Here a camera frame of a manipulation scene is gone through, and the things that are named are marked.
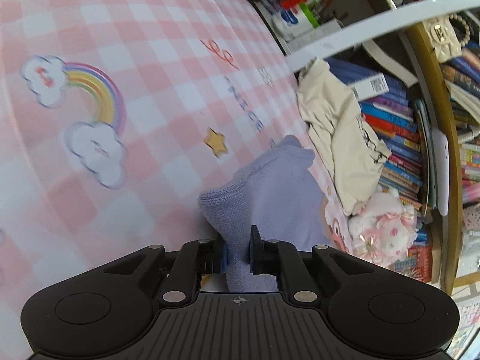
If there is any purple and mauve knit sweater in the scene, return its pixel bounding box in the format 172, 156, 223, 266
199, 135, 329, 293

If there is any white pink bunny plush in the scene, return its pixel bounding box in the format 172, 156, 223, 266
348, 187, 417, 267

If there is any cream printed t-shirt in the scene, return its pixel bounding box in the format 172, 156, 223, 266
297, 58, 391, 215

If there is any row of colourful books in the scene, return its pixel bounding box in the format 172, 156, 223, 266
327, 57, 439, 283

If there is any pink checkered bed sheet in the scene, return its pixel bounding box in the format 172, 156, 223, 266
1, 0, 349, 359

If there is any white medicine box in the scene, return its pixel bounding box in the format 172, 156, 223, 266
348, 73, 389, 102

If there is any white round tub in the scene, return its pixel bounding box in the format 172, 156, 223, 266
272, 2, 320, 41

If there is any white bed post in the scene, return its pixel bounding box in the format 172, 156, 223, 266
286, 0, 480, 72

